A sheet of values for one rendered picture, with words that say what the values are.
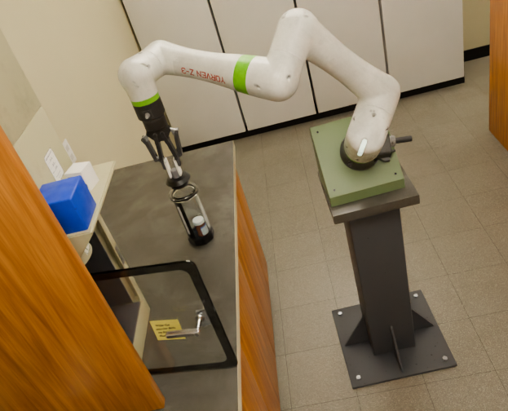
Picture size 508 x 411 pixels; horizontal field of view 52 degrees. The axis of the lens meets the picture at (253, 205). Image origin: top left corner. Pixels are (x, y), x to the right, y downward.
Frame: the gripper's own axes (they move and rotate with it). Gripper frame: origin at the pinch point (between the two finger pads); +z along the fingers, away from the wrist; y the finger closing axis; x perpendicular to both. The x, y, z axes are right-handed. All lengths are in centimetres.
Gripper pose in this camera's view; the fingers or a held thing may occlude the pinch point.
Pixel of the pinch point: (173, 167)
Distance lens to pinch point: 185.1
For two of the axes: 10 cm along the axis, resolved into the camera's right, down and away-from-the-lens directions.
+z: 2.5, 7.8, 5.7
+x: -0.3, -5.8, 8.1
